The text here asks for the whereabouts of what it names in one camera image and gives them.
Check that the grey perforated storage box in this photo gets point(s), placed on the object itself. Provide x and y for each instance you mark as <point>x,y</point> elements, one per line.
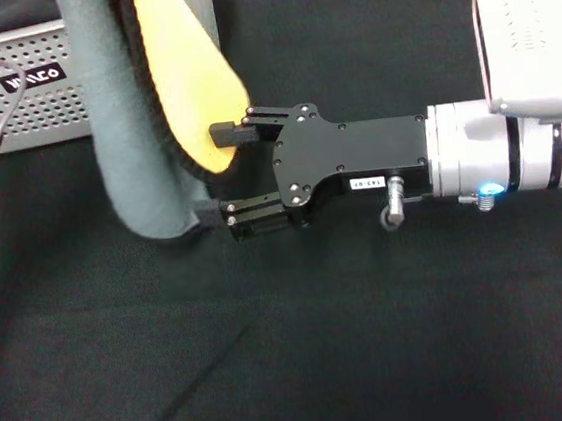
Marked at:
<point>39,105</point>

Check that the grey and yellow towel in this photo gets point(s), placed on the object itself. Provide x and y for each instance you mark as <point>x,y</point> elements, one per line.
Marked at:
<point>122,136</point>

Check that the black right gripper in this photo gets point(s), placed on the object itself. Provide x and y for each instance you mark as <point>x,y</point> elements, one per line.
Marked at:
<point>355,152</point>

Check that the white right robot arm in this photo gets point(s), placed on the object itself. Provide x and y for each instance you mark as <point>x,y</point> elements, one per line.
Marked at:
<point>481,149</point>

